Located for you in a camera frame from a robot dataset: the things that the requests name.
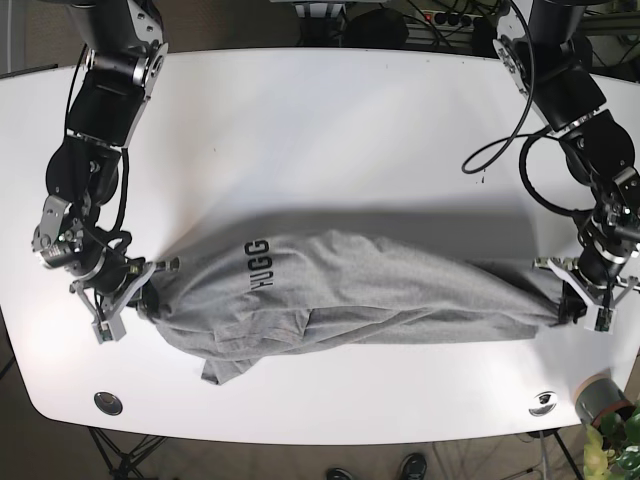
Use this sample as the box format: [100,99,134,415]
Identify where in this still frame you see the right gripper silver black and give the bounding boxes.
[69,257,180,344]

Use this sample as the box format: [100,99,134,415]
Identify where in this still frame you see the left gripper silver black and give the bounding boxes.
[532,250,639,333]

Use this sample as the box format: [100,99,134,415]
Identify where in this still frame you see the light grey printed T-shirt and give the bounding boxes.
[148,230,562,385]

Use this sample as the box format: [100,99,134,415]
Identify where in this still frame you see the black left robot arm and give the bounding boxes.
[494,1,639,333]

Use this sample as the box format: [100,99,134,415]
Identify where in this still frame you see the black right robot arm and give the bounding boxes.
[31,1,179,343]

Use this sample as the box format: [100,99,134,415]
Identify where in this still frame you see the grey plant pot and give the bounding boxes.
[573,374,635,427]

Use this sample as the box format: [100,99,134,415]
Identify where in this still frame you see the right silver table grommet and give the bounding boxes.
[528,391,558,417]

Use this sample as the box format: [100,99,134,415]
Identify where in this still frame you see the silver table grommet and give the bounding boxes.
[528,391,558,417]
[93,391,123,416]

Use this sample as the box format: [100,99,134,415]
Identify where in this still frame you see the left silver table grommet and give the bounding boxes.
[93,391,123,416]

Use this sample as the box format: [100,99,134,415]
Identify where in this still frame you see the green potted plant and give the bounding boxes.
[583,406,639,480]

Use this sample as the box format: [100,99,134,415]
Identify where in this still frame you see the black folding table legs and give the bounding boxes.
[88,427,168,480]

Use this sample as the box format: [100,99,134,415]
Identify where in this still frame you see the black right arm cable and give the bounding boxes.
[64,49,136,261]

